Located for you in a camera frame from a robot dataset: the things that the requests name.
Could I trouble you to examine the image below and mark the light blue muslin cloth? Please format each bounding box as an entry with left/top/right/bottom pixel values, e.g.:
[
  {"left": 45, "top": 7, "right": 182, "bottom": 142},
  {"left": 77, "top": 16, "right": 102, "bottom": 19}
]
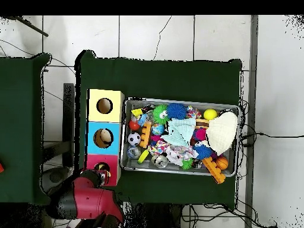
[{"left": 161, "top": 118, "right": 197, "bottom": 147}]

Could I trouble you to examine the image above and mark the blue spiky ball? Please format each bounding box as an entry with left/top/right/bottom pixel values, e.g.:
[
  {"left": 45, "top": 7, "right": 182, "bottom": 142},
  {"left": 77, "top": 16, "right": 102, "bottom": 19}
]
[
  {"left": 192, "top": 144, "right": 213, "bottom": 160},
  {"left": 166, "top": 103, "right": 188, "bottom": 120}
]

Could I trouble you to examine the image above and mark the pink blue fuzzy caterpillar toy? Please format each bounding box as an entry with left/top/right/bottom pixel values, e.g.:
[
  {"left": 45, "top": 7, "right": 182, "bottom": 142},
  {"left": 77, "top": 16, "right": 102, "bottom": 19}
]
[{"left": 192, "top": 128, "right": 207, "bottom": 142}]

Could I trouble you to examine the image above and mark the orange plastic toy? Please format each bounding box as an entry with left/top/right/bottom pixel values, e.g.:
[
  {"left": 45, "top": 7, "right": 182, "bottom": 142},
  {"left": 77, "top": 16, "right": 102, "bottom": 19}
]
[{"left": 202, "top": 156, "right": 226, "bottom": 185}]

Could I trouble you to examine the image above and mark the cream muslin cloth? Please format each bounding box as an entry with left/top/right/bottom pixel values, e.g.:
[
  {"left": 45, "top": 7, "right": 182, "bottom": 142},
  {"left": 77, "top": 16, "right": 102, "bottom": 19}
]
[{"left": 205, "top": 111, "right": 239, "bottom": 156}]

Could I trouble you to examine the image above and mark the wooden box with three holes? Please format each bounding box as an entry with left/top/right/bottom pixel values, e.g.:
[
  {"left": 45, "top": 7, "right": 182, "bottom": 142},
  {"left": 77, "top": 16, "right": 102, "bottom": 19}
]
[{"left": 83, "top": 88, "right": 125, "bottom": 187}]

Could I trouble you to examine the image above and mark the black white soccer ball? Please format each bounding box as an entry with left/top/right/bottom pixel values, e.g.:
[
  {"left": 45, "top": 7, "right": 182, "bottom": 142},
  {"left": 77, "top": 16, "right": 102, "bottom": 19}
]
[{"left": 127, "top": 132, "right": 142, "bottom": 146}]

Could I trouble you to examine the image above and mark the grey plastic base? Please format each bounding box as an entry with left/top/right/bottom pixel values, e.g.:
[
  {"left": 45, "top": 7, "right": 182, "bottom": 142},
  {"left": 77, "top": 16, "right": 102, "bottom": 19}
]
[{"left": 41, "top": 166, "right": 72, "bottom": 194}]

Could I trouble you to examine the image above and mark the black stand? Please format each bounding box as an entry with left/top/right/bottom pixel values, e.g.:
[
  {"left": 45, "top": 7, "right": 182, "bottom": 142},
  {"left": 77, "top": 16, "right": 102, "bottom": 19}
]
[{"left": 62, "top": 83, "right": 75, "bottom": 167}]

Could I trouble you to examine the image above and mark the green spiky toy with eyes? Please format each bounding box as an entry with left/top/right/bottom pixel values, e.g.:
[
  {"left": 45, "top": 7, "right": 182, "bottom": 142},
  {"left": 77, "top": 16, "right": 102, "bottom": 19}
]
[{"left": 153, "top": 104, "right": 170, "bottom": 125}]

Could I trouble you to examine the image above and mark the dark green side tablecloth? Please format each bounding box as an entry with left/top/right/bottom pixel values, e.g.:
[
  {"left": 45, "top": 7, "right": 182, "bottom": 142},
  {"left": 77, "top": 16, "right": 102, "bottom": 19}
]
[{"left": 0, "top": 52, "right": 54, "bottom": 205}]

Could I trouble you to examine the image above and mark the tan brown toy hamburger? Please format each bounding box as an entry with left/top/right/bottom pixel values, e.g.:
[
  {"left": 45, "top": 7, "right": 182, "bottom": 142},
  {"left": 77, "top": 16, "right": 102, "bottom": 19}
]
[{"left": 195, "top": 118, "right": 210, "bottom": 130}]

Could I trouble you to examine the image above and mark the yellow ball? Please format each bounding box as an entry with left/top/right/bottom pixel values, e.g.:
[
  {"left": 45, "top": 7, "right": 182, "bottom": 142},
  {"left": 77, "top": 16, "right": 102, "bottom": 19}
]
[{"left": 203, "top": 108, "right": 219, "bottom": 121}]

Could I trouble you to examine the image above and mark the dark thin rod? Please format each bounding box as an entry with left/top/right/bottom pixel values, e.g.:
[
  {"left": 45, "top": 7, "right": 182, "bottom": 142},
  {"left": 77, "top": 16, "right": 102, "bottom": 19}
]
[{"left": 7, "top": 15, "right": 49, "bottom": 38}]

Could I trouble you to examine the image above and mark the shallow wire mesh bin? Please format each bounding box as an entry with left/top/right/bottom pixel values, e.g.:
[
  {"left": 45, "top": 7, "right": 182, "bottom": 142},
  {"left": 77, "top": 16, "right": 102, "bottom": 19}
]
[{"left": 119, "top": 96, "right": 240, "bottom": 178}]

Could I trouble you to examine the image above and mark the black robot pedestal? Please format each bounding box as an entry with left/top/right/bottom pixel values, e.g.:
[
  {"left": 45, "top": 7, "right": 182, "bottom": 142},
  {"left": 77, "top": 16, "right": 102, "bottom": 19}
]
[{"left": 124, "top": 202, "right": 183, "bottom": 228}]

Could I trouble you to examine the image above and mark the black floor cable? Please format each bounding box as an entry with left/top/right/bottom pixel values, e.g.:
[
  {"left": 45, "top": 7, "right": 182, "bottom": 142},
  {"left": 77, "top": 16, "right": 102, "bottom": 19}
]
[{"left": 239, "top": 131, "right": 304, "bottom": 148}]

